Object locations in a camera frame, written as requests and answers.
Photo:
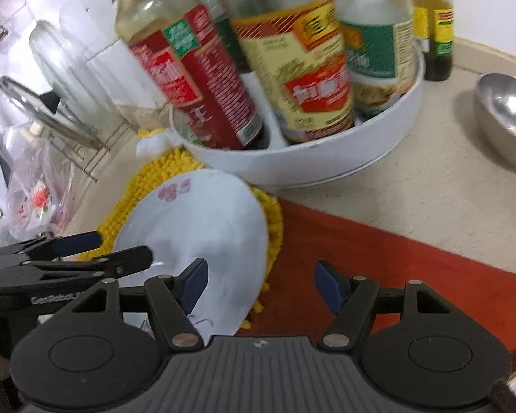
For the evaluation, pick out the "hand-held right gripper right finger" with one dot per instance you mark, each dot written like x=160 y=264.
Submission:
x=328 y=287

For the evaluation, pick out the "purple label clear bottle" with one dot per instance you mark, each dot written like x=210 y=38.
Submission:
x=378 y=47

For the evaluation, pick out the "yellow chenille mat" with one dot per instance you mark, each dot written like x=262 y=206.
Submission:
x=155 y=172

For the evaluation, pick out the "red table mat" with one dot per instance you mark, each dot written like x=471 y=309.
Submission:
x=413 y=258

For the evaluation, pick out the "dark green bottle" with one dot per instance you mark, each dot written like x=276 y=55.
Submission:
x=225 y=38

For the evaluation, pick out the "stainless steel bowl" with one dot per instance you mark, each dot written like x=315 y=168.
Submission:
x=505 y=112

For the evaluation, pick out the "yellow label sauce bottle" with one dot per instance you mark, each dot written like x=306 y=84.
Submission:
x=301 y=64

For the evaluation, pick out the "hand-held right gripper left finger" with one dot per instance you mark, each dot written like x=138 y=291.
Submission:
x=195 y=285

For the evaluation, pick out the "white floral ceramic plate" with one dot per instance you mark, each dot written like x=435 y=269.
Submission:
x=206 y=219

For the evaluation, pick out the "clear plastic bag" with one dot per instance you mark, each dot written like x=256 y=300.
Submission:
x=34 y=189

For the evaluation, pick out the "red label sauce bottle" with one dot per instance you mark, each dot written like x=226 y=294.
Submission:
x=193 y=64

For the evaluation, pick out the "green yellow label bottle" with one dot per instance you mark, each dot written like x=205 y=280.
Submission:
x=440 y=26

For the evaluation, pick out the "glass pot lid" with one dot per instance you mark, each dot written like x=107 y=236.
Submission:
x=47 y=112

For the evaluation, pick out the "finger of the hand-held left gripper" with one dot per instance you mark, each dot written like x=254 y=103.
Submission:
x=124 y=258
x=75 y=242

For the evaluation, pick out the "white round turntable tray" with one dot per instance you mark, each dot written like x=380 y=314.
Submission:
x=327 y=150

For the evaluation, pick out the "clear glass jar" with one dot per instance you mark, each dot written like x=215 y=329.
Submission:
x=69 y=69

